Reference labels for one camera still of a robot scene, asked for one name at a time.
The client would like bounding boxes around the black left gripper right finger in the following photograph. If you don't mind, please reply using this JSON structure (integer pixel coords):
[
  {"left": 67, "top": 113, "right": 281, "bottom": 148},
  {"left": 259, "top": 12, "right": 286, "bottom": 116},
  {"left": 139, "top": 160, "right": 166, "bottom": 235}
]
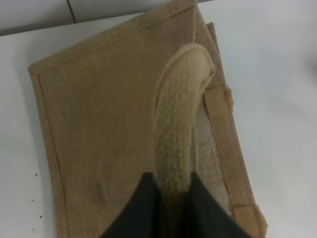
[{"left": 182, "top": 173, "right": 249, "bottom": 238}]

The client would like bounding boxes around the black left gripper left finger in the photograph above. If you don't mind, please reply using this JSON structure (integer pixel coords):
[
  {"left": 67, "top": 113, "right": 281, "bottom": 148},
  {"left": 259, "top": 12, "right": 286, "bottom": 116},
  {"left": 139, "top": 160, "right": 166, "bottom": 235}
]
[{"left": 103, "top": 173, "right": 164, "bottom": 238}]

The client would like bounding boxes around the brown linen tote bag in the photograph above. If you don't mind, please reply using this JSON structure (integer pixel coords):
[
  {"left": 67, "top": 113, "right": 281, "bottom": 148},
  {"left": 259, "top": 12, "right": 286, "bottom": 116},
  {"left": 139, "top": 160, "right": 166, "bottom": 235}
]
[{"left": 28, "top": 0, "right": 267, "bottom": 238}]

